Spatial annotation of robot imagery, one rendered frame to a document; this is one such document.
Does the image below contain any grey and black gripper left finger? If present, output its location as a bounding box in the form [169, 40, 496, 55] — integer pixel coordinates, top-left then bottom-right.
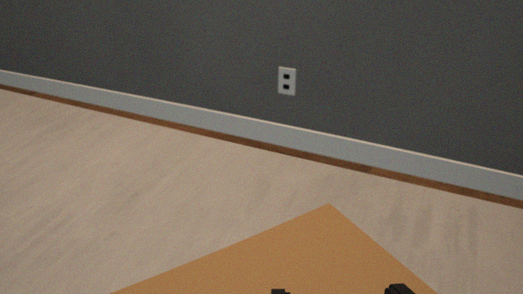
[271, 289, 290, 294]

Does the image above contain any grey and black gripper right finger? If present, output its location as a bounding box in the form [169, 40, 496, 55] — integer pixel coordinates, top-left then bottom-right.
[384, 283, 415, 294]

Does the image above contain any tan flat mat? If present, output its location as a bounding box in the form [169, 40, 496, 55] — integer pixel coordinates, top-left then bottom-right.
[110, 203, 438, 294]

